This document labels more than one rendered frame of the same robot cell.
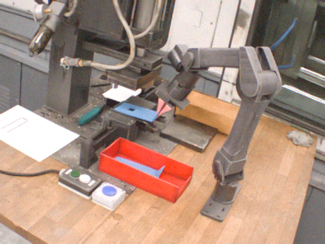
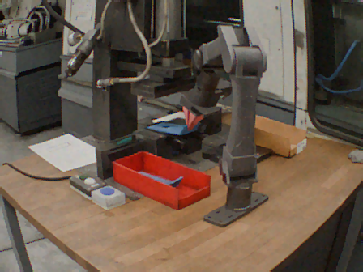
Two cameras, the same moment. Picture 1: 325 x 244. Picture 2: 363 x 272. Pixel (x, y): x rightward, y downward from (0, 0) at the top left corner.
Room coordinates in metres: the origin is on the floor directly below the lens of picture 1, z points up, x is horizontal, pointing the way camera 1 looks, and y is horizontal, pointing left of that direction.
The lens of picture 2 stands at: (-0.06, -0.52, 1.47)
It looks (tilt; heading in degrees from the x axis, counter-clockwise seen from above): 19 degrees down; 24
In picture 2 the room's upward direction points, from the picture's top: straight up
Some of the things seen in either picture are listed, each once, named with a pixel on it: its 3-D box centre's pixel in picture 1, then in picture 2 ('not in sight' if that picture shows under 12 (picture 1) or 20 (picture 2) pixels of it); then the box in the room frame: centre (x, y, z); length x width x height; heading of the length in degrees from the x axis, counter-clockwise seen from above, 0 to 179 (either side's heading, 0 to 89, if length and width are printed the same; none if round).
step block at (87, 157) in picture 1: (89, 150); (107, 161); (1.03, 0.19, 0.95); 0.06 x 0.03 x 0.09; 161
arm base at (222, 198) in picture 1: (225, 189); (239, 196); (0.98, -0.22, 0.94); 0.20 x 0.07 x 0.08; 161
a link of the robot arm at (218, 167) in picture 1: (228, 169); (238, 171); (0.98, -0.21, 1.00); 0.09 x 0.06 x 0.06; 128
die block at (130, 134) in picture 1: (129, 121); (168, 142); (1.26, 0.11, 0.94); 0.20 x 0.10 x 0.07; 161
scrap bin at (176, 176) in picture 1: (145, 168); (159, 179); (1.02, 0.02, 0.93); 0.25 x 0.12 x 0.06; 71
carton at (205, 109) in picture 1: (211, 113); (271, 136); (1.47, -0.17, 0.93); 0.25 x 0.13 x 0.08; 71
